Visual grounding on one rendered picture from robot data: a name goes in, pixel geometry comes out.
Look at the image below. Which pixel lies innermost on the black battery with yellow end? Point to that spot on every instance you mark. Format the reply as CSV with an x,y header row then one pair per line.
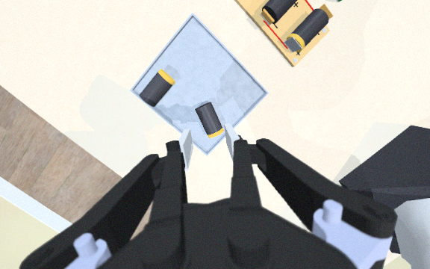
x,y
209,120
309,27
157,88
277,8

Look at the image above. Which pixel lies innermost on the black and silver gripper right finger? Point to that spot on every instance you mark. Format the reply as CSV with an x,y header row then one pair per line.
x,y
359,226

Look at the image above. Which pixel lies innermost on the light blue tray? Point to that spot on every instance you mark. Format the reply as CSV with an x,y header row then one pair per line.
x,y
204,71

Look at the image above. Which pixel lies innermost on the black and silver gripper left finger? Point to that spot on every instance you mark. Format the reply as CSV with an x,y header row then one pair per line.
x,y
111,222

